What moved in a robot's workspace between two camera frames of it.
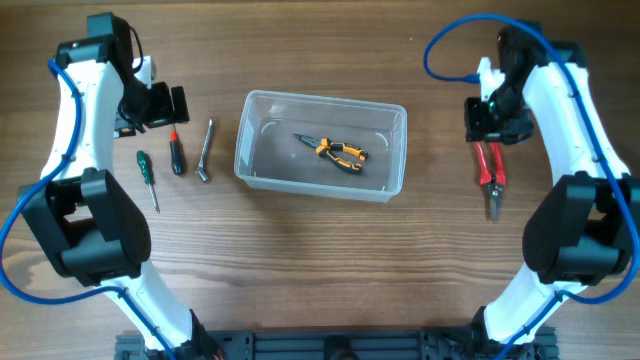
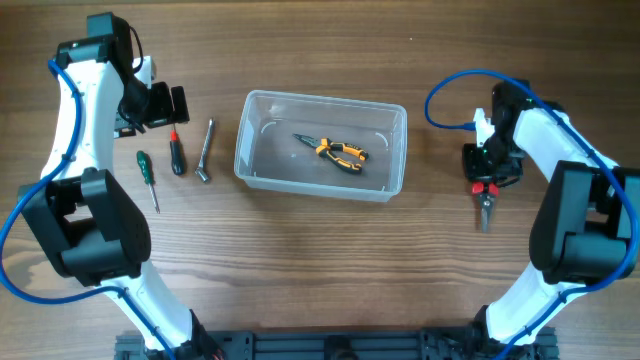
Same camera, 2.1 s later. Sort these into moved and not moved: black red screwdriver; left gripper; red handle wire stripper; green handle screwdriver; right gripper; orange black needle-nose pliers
Moved: right gripper; red handle wire stripper
Not moved: left gripper; green handle screwdriver; orange black needle-nose pliers; black red screwdriver
